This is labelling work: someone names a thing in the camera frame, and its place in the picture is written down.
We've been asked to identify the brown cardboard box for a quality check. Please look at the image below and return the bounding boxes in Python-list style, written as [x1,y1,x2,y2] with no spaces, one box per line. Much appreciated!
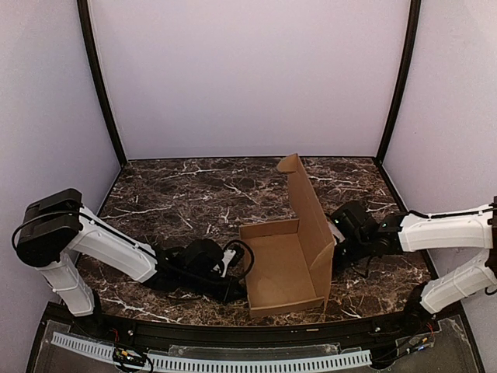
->
[239,154,335,318]

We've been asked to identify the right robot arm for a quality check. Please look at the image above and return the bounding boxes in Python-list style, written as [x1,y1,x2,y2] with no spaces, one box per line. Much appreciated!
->
[328,201,496,317]

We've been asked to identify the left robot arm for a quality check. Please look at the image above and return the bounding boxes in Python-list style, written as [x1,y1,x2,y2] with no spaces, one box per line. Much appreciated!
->
[11,188,255,317]

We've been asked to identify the small electronics board left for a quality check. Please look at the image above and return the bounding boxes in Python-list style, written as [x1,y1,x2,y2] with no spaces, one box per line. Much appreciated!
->
[112,347,147,367]

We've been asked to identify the small electronics board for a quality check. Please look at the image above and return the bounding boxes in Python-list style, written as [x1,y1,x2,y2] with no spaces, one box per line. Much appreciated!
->
[405,337,435,354]
[112,347,147,367]

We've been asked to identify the small electronics board right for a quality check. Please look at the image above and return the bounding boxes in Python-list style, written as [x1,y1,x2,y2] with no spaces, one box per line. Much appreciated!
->
[405,337,435,354]

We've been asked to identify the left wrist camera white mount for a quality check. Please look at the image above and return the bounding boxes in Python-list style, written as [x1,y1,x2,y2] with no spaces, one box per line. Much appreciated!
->
[222,239,255,275]

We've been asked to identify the white slotted cable duct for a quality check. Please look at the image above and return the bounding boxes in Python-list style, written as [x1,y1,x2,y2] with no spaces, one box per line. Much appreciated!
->
[50,332,372,372]

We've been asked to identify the black front rail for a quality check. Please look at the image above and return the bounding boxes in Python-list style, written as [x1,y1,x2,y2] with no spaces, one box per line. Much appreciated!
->
[46,295,463,353]

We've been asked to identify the right black frame post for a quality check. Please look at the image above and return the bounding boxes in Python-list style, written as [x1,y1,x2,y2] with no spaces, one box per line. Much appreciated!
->
[375,0,422,165]

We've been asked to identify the black frame post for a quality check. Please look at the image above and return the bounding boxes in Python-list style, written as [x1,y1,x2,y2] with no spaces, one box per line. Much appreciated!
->
[76,0,127,168]
[375,0,422,165]

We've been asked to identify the left black frame post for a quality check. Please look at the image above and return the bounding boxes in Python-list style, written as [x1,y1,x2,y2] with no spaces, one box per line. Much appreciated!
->
[76,0,127,168]

